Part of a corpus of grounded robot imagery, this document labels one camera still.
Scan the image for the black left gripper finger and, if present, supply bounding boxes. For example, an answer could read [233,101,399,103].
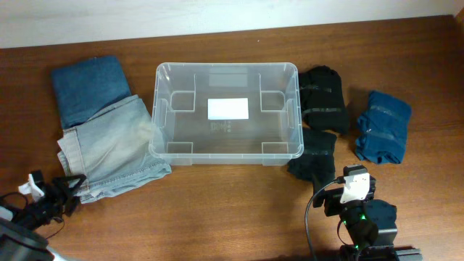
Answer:
[63,196,80,217]
[52,174,86,198]

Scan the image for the light blue jeans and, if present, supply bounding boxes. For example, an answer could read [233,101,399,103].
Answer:
[57,95,171,204]

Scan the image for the dark blue jeans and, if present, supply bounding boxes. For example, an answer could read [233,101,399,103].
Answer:
[51,56,131,129]

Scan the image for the blue taped shirt bundle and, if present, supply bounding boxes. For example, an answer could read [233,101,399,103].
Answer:
[355,91,412,165]

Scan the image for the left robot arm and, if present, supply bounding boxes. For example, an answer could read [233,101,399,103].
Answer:
[1,170,86,261]

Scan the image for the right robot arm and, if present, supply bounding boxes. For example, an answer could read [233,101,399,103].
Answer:
[304,170,398,254]

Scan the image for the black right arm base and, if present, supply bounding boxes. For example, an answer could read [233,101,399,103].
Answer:
[336,246,424,261]

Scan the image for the black taped cloth bundle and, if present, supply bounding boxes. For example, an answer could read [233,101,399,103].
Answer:
[287,128,337,183]

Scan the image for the black taped shirt bundle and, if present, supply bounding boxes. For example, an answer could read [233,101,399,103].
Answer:
[298,66,349,134]

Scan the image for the clear plastic storage bin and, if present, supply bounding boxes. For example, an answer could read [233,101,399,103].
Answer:
[149,62,304,166]

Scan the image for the white label in bin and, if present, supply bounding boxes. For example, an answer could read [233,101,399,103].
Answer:
[207,98,249,120]

